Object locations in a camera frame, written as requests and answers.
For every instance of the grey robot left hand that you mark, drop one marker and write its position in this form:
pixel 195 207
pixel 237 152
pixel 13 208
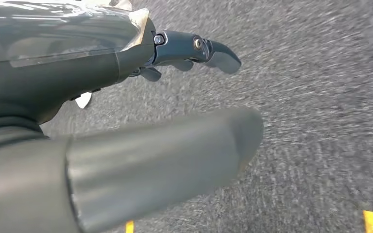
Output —
pixel 45 74

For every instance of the small white object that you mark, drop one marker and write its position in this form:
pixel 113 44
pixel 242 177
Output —
pixel 83 100

